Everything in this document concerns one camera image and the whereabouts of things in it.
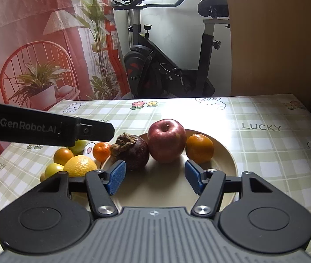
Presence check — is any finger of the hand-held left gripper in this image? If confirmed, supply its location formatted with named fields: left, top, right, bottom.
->
left=74, top=118, right=115, bottom=144

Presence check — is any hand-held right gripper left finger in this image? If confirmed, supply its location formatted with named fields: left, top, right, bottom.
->
left=36, top=159, right=127, bottom=217

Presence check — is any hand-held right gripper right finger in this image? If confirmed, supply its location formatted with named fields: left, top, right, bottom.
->
left=184, top=159, right=278, bottom=217

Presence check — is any small mandarin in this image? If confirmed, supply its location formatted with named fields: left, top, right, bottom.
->
left=93, top=142, right=112, bottom=162

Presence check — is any green jujube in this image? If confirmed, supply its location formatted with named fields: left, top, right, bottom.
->
left=69, top=140, right=88, bottom=154

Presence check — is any round orange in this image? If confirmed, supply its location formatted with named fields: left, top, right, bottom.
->
left=185, top=133, right=214, bottom=164

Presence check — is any dark purple mangosteen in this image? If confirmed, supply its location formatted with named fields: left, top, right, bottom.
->
left=110, top=132, right=150, bottom=170

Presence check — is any cream round plate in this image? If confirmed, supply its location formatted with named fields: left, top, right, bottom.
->
left=101, top=129, right=239, bottom=209

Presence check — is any large yellow orange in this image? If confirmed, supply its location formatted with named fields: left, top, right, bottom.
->
left=63, top=155, right=98, bottom=178

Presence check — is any red apple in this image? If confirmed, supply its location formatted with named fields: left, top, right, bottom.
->
left=148, top=119, right=187, bottom=163

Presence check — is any orange tangerine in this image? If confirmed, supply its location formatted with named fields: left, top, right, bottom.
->
left=53, top=148, right=74, bottom=165

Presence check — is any yellow-green jujube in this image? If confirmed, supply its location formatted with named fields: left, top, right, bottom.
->
left=45, top=163, right=65, bottom=177

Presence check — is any black exercise bike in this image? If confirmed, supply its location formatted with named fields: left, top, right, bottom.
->
left=110, top=0, right=230, bottom=99

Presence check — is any wooden cabinet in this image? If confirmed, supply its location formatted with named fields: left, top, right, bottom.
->
left=224, top=0, right=311, bottom=110

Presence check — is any red printed wall tapestry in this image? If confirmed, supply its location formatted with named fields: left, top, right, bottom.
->
left=0, top=0, right=131, bottom=159

